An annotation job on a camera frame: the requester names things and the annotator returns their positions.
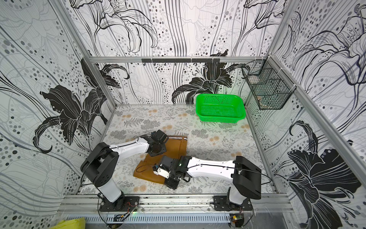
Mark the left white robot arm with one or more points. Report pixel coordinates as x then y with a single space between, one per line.
100 165

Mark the black wire basket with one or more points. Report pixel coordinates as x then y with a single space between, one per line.
267 87

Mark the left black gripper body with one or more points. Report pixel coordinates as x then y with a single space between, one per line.
160 149

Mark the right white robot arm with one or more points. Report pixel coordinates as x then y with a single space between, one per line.
244 176

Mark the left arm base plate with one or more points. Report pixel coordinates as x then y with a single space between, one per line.
122 204

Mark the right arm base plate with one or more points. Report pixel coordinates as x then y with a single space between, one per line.
222 203

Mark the slotted cable duct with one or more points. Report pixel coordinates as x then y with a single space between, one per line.
137 218

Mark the green plastic basket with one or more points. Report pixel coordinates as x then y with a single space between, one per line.
222 108

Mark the aluminium front rail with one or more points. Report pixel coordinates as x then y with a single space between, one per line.
175 203

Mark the yellow object at bottom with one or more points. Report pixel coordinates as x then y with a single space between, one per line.
79 223

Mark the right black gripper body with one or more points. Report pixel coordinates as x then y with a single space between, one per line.
171 177

